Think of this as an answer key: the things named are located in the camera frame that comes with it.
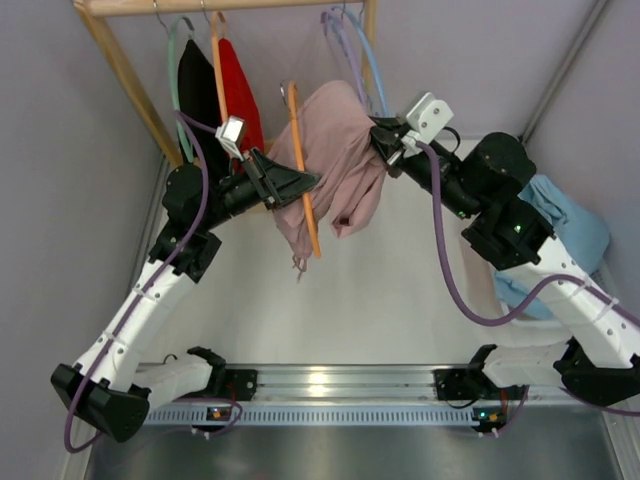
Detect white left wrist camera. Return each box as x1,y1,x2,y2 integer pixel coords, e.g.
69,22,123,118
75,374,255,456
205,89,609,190
215,116,246,160

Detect black garment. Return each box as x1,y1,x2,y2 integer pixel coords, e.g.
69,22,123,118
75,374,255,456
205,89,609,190
178,40,229,183

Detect light blue garment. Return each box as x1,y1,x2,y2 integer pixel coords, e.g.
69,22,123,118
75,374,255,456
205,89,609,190
493,174,610,321

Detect aluminium mounting rail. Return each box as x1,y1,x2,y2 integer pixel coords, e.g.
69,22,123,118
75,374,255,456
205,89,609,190
137,363,626,401

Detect white laundry basket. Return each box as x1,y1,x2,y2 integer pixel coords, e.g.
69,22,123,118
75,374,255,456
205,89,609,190
497,259,619,330

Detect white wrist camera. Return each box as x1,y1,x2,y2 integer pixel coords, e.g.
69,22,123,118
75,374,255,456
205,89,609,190
215,116,246,160
401,91,454,144

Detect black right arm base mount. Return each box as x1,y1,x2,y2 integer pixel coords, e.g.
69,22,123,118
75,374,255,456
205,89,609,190
433,367,494,404

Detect purple plastic hanger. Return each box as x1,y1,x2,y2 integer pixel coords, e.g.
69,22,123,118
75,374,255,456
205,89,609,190
320,7,373,112

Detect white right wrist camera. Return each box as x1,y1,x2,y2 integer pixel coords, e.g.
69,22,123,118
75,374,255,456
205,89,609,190
401,91,454,144

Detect orange plastic hanger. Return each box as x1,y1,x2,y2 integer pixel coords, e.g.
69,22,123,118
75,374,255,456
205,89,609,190
279,80,322,259

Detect wooden clothes rack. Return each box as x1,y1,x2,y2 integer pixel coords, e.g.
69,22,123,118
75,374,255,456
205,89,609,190
73,1,363,168

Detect grey slotted cable duct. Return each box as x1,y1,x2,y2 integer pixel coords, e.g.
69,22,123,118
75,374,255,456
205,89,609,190
143,403,485,427

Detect dusty pink trousers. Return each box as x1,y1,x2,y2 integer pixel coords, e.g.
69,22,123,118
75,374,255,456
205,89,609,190
297,80,386,239

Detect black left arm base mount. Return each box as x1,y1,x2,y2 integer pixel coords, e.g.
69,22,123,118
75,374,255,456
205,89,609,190
179,367,258,401

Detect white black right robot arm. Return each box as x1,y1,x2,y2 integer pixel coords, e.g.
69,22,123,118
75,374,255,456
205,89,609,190
370,118,639,408

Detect mint green hanger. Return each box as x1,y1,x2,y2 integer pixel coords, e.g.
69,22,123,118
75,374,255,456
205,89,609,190
152,0,195,164

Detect light orange hanger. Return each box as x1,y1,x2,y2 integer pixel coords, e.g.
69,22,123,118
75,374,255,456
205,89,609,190
200,1,229,123

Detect red garment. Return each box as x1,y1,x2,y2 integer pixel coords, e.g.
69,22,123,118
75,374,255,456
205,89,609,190
218,38,264,151

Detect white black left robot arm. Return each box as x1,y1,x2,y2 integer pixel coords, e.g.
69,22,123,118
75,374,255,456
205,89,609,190
51,148,319,443

